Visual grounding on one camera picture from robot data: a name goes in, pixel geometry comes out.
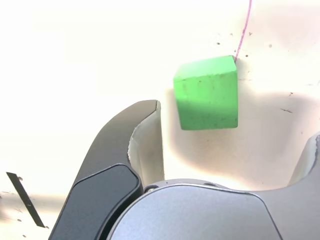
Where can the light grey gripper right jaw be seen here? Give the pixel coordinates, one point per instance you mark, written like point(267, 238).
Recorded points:
point(200, 215)

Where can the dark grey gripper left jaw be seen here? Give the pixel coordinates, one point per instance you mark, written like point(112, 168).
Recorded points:
point(105, 190)

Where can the green cube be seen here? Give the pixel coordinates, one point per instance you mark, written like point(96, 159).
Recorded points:
point(207, 100)

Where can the black tape strip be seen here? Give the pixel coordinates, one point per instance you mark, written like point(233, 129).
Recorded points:
point(26, 200)

